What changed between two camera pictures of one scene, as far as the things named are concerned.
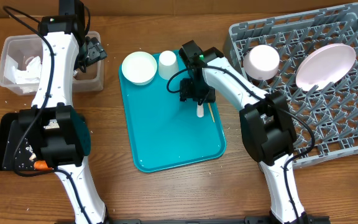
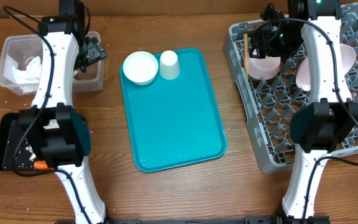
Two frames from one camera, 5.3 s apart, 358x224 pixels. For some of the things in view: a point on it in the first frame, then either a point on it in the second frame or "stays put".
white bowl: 139,68 stays put
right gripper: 209,95 -> 261,39
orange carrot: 41,165 stays put
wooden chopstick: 212,116 -> 245,44
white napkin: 26,79 stays put
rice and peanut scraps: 33,156 stays put
